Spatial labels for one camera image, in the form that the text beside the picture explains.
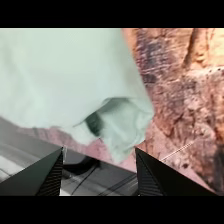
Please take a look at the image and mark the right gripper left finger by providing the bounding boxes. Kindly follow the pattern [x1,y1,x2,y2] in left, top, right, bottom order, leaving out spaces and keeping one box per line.
[0,147,64,197]

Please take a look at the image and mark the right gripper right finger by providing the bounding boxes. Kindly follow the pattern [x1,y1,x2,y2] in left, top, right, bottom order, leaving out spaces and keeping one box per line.
[134,147,218,197]

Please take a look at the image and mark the pale green shirt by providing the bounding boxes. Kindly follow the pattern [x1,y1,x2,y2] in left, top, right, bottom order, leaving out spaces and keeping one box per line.
[0,27,156,165]

